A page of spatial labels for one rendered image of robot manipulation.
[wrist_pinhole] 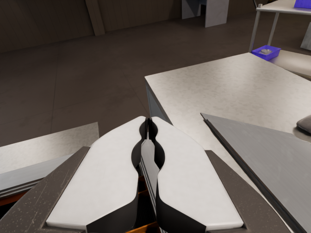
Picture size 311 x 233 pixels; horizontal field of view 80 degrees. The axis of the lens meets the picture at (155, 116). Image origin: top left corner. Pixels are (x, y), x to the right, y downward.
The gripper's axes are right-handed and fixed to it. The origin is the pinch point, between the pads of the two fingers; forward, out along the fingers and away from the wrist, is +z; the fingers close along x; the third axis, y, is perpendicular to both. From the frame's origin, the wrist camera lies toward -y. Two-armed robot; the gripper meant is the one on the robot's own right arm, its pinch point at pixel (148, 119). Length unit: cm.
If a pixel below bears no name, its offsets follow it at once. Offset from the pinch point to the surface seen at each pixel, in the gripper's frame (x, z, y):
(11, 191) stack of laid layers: -53, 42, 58
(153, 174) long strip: 3, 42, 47
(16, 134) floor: -162, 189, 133
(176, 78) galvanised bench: 13, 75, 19
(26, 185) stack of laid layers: -47, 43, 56
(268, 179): 27.7, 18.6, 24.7
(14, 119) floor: -185, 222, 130
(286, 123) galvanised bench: 44, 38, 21
